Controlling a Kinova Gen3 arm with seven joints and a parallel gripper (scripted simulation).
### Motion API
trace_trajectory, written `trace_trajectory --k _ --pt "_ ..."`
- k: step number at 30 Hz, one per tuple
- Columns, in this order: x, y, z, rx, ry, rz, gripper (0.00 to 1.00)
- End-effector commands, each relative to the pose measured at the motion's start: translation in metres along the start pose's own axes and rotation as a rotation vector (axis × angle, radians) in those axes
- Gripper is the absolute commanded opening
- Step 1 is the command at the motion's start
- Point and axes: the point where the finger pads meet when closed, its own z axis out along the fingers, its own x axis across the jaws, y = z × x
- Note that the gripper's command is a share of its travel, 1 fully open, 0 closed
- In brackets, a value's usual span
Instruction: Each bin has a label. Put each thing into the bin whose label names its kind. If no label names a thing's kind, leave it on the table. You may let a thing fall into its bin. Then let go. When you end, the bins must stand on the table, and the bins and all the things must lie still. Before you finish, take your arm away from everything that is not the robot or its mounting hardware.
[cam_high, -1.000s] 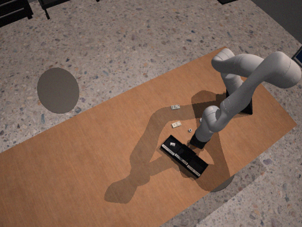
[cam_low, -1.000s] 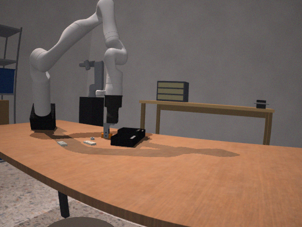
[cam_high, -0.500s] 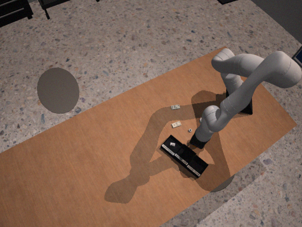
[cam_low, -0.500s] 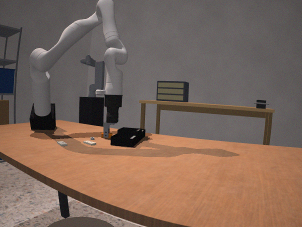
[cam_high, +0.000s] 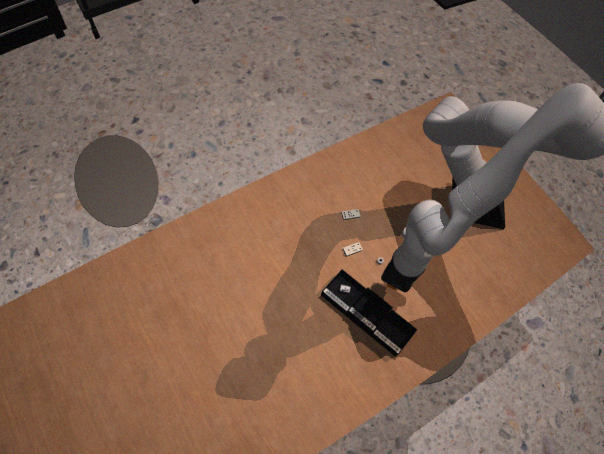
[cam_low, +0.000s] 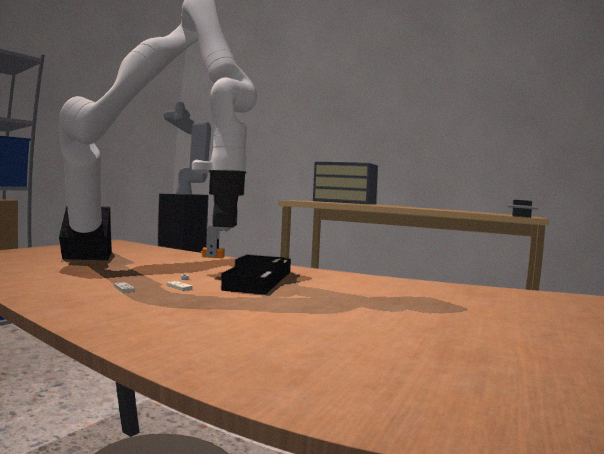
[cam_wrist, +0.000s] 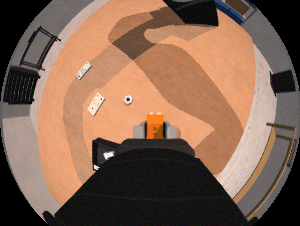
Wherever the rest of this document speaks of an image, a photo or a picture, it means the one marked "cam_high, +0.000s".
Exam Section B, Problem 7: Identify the black rack of three bins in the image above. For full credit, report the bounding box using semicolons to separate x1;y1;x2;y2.
321;269;416;356

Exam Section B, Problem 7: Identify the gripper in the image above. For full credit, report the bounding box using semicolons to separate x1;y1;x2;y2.
381;244;429;292

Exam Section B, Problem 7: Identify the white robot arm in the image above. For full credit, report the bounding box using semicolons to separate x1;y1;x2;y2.
400;83;604;268

